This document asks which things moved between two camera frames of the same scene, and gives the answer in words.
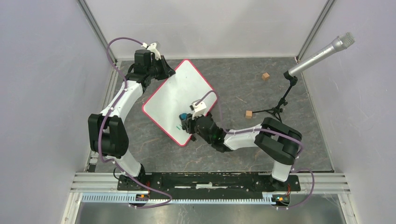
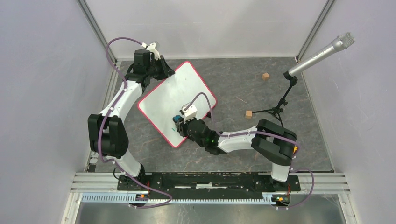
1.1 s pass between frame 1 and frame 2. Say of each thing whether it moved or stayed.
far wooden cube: stayed
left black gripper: stayed
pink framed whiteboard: stayed
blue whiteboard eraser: moved
